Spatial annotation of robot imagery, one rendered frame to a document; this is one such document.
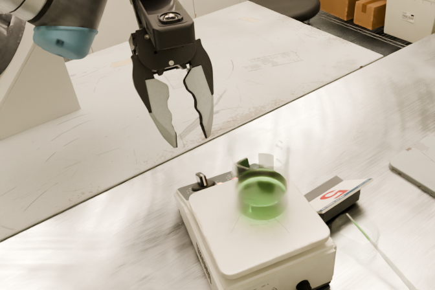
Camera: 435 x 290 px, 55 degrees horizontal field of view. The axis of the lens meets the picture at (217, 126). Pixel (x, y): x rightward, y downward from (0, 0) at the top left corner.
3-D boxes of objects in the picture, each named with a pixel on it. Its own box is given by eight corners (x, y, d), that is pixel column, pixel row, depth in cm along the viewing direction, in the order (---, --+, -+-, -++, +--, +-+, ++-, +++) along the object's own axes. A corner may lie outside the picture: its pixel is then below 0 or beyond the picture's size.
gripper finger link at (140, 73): (173, 109, 53) (165, 41, 53) (175, 109, 52) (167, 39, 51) (136, 114, 52) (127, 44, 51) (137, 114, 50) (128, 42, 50)
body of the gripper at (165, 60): (190, 68, 60) (166, -16, 58) (204, 63, 51) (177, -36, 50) (138, 83, 58) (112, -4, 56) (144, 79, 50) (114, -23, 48)
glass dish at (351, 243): (369, 268, 48) (371, 256, 47) (323, 248, 51) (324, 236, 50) (383, 234, 52) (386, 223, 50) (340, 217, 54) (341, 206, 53)
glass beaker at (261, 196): (223, 198, 48) (215, 140, 43) (271, 178, 50) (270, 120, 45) (253, 241, 42) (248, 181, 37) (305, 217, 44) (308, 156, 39)
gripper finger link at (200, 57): (220, 90, 55) (192, 26, 53) (223, 89, 53) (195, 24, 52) (188, 105, 54) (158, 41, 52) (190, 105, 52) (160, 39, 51)
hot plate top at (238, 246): (186, 199, 49) (185, 194, 48) (278, 167, 52) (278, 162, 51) (224, 283, 39) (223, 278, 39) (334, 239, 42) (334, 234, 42)
